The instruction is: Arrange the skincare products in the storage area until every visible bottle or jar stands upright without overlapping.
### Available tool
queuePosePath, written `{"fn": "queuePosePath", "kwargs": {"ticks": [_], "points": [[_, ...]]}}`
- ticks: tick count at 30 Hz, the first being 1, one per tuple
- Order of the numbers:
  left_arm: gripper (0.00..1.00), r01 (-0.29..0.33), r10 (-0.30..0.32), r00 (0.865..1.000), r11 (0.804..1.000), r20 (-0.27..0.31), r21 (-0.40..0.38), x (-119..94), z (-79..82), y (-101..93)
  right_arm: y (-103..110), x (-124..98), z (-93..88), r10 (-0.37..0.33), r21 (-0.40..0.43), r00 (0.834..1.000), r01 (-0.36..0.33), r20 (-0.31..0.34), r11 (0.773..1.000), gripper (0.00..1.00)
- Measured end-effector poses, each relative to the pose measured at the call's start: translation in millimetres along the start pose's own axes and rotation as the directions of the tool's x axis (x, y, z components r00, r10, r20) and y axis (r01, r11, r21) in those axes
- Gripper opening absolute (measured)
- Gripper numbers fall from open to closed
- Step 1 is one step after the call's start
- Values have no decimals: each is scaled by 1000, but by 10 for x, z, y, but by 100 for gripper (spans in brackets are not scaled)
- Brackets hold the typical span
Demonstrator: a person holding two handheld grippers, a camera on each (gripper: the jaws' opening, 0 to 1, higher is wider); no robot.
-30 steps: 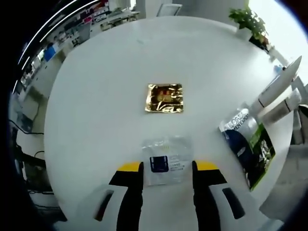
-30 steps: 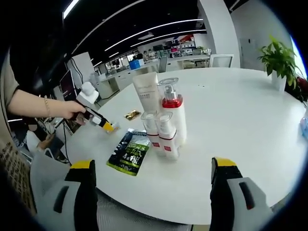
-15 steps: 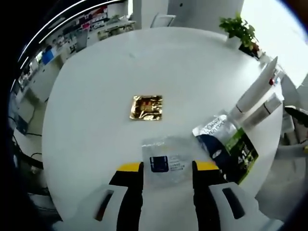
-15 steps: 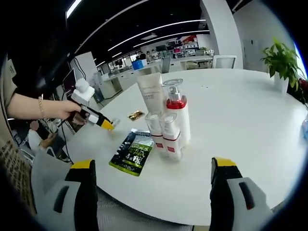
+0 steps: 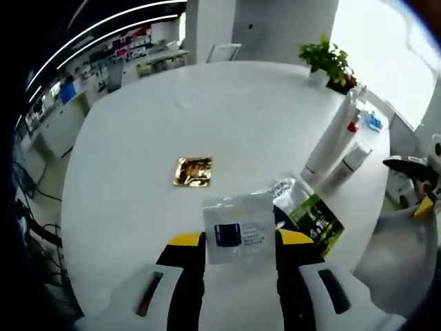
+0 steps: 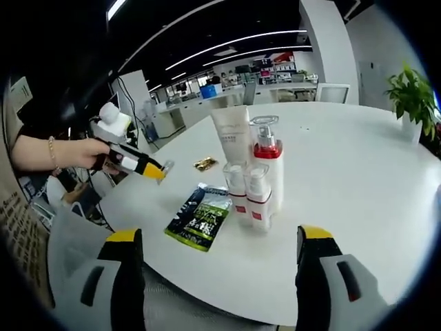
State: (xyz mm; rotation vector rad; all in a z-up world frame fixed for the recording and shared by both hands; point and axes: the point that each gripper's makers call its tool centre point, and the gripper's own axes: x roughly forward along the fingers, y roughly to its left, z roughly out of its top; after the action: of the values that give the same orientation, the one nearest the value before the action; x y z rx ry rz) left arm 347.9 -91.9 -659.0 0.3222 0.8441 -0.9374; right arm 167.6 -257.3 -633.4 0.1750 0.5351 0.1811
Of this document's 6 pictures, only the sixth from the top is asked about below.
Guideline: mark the black and green skincare sachet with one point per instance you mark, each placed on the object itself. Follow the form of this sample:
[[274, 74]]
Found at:
[[200, 217]]

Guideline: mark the tall red-collared skincare pump bottle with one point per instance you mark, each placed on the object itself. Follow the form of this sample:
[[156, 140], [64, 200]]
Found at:
[[270, 179]]

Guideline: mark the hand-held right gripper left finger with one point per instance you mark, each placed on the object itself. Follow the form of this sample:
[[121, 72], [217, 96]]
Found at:
[[129, 276]]

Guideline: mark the person's left hand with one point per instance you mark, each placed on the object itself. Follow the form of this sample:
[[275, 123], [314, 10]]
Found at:
[[91, 153]]

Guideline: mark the gold skincare sachet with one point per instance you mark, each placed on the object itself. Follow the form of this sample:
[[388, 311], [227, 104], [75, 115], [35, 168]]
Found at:
[[206, 163]]

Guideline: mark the green potted plant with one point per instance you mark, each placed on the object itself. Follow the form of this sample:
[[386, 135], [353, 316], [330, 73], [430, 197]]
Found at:
[[411, 96]]

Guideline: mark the person's beige patterned garment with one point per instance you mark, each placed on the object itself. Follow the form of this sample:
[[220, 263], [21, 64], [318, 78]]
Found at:
[[20, 241]]

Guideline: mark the blue water jug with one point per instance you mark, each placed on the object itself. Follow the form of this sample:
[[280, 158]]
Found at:
[[151, 131]]

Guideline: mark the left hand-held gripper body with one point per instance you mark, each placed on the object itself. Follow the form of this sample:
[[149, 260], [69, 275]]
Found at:
[[110, 124]]

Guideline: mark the white chair back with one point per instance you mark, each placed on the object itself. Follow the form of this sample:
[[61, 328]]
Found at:
[[332, 93]]

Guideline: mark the blue storage bin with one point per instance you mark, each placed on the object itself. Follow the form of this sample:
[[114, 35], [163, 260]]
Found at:
[[211, 91]]

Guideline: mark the clear plastic packet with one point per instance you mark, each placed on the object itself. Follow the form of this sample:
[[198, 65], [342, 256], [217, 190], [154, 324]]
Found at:
[[167, 170]]

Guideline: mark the beige skincare cream tube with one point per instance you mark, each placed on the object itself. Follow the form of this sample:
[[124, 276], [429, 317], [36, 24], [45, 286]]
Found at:
[[231, 134]]

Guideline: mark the grey framed panel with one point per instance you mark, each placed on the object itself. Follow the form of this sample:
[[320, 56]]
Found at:
[[21, 90]]

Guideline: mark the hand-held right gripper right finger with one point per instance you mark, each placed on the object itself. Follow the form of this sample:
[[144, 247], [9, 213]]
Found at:
[[317, 276]]

